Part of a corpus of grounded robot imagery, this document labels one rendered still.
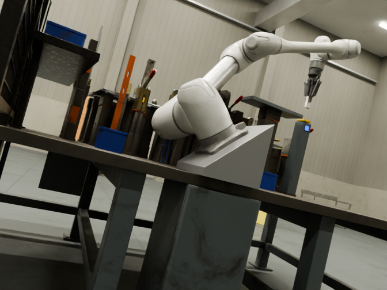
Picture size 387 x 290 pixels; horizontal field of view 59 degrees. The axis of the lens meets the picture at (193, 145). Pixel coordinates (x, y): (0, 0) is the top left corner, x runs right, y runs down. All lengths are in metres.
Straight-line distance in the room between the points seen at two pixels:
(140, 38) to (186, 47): 1.51
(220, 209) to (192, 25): 10.75
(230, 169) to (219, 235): 0.24
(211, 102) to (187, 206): 0.39
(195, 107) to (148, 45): 9.94
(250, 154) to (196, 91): 0.31
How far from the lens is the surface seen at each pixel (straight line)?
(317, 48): 2.05
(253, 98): 1.85
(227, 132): 1.30
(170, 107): 1.41
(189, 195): 1.18
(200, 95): 1.28
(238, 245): 1.31
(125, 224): 1.20
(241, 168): 1.22
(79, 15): 11.12
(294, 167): 2.10
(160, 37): 11.35
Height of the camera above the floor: 0.72
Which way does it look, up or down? 4 degrees up
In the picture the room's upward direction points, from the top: 14 degrees clockwise
